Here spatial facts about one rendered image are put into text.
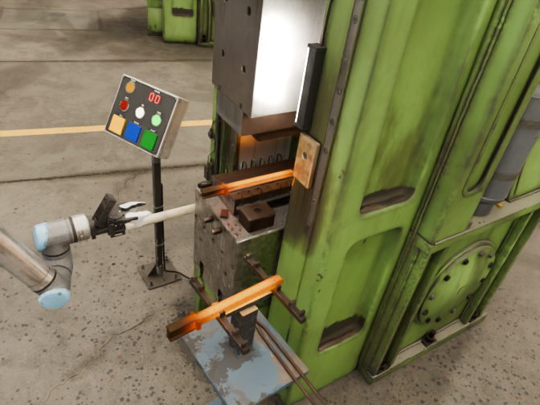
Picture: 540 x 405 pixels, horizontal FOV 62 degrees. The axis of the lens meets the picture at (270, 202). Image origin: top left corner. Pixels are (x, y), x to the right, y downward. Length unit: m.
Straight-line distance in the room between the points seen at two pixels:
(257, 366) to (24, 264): 0.79
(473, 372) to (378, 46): 2.01
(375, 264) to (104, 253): 1.73
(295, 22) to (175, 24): 5.03
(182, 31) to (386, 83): 5.32
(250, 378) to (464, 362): 1.55
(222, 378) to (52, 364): 1.17
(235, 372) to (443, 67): 1.18
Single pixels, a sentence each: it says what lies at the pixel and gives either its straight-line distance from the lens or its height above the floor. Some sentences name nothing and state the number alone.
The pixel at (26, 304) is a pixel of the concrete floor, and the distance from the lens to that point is 2.82.
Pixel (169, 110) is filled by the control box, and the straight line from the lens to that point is 2.05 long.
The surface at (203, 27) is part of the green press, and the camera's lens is 6.44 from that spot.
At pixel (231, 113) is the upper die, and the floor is 1.32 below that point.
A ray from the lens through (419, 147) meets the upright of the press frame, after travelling 1.67.
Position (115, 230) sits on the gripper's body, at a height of 0.95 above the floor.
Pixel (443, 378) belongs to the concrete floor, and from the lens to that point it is 2.72.
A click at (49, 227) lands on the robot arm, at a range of 1.63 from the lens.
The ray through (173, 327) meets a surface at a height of 0.99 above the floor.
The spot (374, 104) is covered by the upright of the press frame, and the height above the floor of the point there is 1.55.
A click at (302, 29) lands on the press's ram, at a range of 1.51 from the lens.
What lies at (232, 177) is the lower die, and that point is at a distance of 1.88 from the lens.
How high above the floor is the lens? 2.04
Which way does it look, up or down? 36 degrees down
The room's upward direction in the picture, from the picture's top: 9 degrees clockwise
